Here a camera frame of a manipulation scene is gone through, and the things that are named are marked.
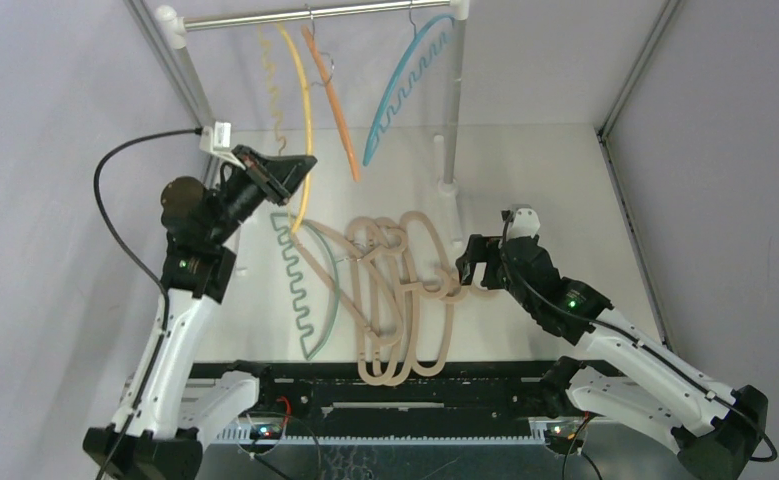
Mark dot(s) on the white clothes rack frame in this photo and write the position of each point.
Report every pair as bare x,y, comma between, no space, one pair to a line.
174,28

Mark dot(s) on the blue wire hanger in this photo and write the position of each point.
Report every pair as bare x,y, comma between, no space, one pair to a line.
426,45

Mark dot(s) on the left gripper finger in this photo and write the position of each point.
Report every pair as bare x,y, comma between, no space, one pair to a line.
259,163
290,174

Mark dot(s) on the orange wire hanger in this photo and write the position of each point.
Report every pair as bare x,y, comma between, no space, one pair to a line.
326,68

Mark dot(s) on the green wire hanger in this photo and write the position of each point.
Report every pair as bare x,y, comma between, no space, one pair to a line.
313,334

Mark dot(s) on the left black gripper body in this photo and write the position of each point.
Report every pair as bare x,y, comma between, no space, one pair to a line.
245,191

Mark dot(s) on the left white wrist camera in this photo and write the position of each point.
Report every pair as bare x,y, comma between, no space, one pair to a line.
215,140

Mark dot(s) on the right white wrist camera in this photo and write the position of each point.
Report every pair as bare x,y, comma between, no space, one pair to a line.
521,221

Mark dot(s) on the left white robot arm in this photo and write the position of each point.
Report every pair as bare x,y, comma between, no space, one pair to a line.
154,434

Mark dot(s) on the yellow wire hanger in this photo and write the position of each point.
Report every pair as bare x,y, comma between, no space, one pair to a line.
296,220

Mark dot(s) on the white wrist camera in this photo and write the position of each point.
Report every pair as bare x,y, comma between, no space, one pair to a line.
215,140
521,221

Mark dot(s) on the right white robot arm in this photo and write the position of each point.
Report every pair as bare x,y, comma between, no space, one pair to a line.
714,430

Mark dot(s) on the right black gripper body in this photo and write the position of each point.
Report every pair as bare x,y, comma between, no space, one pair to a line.
494,262

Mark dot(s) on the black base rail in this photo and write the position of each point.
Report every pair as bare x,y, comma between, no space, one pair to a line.
483,403

